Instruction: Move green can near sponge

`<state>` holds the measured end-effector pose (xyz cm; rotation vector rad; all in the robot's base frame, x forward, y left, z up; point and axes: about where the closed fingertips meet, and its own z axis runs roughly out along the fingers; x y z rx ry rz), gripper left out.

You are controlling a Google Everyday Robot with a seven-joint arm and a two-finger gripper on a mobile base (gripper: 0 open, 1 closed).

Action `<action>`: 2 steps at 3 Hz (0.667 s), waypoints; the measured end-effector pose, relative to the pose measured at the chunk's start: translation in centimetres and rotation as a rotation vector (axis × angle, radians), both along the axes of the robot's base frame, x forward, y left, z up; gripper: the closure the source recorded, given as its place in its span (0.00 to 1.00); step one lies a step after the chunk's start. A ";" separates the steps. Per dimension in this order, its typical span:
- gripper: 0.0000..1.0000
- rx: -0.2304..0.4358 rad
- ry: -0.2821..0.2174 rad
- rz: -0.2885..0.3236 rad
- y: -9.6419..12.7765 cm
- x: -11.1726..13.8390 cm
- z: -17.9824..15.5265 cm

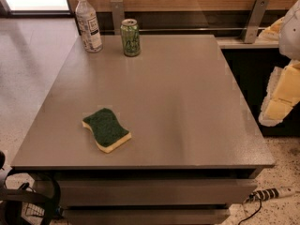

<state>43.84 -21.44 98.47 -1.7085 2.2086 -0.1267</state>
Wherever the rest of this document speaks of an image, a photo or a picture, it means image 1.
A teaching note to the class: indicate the left metal bracket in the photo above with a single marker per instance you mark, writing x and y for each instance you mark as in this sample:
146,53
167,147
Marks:
118,14

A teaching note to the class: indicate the metal rail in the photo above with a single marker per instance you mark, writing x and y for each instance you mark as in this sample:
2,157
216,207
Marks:
194,30

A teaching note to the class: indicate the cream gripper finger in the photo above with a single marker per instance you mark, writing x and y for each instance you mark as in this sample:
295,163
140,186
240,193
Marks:
283,94
272,31

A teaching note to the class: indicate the grey drawer cabinet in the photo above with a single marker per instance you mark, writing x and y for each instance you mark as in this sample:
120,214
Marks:
195,148

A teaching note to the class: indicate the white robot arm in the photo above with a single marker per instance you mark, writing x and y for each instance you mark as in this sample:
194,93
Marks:
289,34

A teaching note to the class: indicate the clear plastic water bottle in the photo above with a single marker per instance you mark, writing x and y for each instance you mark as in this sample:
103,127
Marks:
88,25

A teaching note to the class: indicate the right metal bracket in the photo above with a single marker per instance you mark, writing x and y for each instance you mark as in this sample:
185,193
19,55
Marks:
255,18

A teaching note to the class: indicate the green and yellow sponge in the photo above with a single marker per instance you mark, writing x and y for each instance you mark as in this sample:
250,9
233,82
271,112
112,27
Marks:
106,129

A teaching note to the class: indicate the metal bracket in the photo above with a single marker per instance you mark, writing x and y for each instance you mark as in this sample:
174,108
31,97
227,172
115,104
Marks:
118,14
255,18

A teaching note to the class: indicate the white power strip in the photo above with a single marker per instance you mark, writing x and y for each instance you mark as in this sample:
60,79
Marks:
270,194

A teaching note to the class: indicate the green soda can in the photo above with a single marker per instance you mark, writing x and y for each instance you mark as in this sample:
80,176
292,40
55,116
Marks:
130,37

